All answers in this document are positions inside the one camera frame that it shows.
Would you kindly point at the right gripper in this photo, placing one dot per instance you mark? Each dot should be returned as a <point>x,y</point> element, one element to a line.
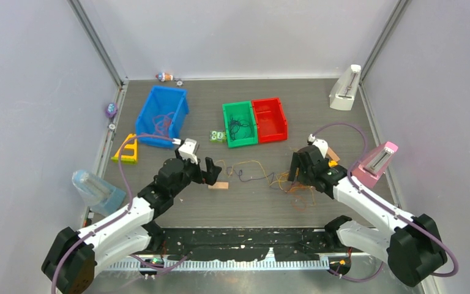
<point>297,163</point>

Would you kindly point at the green plastic bin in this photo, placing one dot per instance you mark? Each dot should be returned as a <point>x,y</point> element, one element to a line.
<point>240,124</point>

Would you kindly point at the red plastic bin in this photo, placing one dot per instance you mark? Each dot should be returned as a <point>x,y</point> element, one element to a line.
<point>272,124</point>

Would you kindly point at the small colourful figurine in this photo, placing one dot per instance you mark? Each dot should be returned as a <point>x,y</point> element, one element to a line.
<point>164,77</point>

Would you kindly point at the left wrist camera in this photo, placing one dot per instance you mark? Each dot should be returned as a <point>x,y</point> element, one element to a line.
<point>190,146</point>

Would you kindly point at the pink metronome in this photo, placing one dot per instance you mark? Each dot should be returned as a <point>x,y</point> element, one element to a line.
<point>374,164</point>

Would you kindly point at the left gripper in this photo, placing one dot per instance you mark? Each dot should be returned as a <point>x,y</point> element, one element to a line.
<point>208,176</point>

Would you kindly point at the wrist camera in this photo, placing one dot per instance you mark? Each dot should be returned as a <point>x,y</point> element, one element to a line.
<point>321,144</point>
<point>190,146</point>

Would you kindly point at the clear plastic container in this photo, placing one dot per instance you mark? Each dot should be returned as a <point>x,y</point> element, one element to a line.
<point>99,195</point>

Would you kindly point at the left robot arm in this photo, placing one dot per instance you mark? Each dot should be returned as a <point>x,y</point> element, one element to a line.
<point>76,257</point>

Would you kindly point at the small wooden block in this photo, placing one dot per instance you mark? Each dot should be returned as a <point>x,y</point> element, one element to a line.
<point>219,186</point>

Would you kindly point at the yellow triangle ladder toy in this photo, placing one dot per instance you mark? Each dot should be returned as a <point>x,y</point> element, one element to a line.
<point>129,153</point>

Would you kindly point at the white metronome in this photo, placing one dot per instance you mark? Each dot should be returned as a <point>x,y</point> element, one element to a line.
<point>342,95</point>

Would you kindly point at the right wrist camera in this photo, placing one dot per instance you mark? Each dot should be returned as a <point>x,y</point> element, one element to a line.
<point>321,144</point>

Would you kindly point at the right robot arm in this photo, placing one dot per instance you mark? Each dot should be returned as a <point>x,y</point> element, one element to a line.
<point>410,245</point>

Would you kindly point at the purple round toy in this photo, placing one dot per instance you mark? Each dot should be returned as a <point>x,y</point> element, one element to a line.
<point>111,110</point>

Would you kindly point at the blue plastic bin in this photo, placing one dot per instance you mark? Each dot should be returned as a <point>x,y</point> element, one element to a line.
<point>162,116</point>

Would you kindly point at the green monster toy block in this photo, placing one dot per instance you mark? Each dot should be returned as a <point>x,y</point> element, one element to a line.
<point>217,136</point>

